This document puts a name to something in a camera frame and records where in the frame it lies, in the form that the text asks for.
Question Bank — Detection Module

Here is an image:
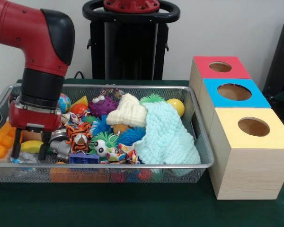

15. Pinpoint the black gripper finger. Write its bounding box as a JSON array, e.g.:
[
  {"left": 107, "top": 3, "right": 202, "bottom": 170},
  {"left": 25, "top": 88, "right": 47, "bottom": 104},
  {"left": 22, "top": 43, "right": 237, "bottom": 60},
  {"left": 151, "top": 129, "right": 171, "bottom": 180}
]
[
  {"left": 37, "top": 131, "right": 52, "bottom": 161},
  {"left": 10, "top": 128, "right": 23, "bottom": 159}
]

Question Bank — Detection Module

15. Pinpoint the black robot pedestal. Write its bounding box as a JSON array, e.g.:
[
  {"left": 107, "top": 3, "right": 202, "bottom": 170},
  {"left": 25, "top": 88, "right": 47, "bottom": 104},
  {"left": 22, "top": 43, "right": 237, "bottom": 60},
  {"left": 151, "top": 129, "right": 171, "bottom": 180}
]
[{"left": 82, "top": 0, "right": 181, "bottom": 81}]

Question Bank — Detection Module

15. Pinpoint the blue plastic toy brick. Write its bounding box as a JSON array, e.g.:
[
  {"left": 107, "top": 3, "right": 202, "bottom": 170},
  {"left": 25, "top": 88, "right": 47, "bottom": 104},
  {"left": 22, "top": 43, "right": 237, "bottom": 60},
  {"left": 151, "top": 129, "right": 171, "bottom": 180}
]
[{"left": 69, "top": 152, "right": 101, "bottom": 165}]

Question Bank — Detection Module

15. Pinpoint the crushed clear plastic bottle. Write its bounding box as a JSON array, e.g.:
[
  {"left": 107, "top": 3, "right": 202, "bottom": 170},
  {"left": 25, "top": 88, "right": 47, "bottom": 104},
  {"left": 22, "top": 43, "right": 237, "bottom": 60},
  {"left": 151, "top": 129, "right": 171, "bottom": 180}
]
[{"left": 9, "top": 152, "right": 40, "bottom": 164}]

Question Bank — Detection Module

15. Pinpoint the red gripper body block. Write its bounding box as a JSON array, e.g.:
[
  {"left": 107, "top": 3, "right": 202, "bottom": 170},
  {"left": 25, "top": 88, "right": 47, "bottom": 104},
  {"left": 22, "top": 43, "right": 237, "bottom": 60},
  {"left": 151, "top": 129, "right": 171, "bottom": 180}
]
[{"left": 8, "top": 100, "right": 63, "bottom": 132}]

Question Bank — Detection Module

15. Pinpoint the yellow toy banana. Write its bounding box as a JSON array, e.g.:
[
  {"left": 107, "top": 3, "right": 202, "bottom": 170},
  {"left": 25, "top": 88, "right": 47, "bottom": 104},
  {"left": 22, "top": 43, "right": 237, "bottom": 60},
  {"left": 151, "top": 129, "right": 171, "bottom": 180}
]
[{"left": 20, "top": 140, "right": 44, "bottom": 153}]

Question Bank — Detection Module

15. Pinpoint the long orange toy brick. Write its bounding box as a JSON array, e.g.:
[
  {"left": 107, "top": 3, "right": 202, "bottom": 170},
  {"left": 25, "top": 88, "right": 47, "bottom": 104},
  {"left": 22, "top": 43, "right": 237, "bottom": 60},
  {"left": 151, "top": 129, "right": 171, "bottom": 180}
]
[{"left": 0, "top": 121, "right": 18, "bottom": 159}]

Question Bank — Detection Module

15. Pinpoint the wooden box with three holes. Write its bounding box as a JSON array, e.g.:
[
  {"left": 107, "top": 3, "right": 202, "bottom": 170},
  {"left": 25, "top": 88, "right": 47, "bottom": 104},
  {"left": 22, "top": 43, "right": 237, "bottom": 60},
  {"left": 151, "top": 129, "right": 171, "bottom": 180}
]
[{"left": 188, "top": 55, "right": 284, "bottom": 201}]

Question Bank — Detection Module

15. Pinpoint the purple spiky ball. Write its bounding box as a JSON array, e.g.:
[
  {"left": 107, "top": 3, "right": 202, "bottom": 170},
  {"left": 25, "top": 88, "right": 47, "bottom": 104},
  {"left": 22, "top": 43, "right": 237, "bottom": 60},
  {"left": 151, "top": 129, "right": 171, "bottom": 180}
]
[{"left": 88, "top": 95, "right": 119, "bottom": 118}]

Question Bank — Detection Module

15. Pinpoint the silver metallic toy piece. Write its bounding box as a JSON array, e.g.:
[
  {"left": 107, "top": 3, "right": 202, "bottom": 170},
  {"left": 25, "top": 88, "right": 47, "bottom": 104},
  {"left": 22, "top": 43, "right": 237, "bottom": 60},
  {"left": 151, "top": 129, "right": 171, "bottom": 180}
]
[{"left": 48, "top": 131, "right": 71, "bottom": 163}]

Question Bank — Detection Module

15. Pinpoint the silver wire mesh bin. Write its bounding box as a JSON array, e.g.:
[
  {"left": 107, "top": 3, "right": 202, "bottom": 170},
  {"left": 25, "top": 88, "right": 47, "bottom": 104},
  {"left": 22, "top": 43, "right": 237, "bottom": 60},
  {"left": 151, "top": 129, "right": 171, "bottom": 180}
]
[{"left": 0, "top": 84, "right": 215, "bottom": 184}]

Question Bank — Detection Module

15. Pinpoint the tiger plush toy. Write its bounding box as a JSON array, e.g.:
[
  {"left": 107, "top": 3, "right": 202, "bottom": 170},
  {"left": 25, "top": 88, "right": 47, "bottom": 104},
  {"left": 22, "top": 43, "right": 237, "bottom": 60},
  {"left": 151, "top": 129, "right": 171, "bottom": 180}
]
[{"left": 66, "top": 122, "right": 93, "bottom": 154}]

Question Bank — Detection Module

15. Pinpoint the yellow ball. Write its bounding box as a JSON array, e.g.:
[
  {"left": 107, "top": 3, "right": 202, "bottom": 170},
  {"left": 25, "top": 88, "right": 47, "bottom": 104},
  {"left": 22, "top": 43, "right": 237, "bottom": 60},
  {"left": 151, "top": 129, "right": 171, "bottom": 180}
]
[{"left": 167, "top": 98, "right": 186, "bottom": 118}]

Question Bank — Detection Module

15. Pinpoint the cream knitted cloth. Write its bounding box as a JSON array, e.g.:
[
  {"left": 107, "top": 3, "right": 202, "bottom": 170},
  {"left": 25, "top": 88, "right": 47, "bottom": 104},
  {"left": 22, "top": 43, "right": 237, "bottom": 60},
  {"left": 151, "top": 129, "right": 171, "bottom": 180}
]
[{"left": 106, "top": 93, "right": 148, "bottom": 128}]

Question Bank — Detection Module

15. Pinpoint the light blue knitted cloth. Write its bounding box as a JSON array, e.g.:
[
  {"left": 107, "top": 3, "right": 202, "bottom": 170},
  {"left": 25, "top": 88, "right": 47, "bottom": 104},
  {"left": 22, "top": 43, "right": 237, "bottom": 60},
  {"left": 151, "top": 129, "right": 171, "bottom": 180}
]
[{"left": 134, "top": 102, "right": 202, "bottom": 165}]

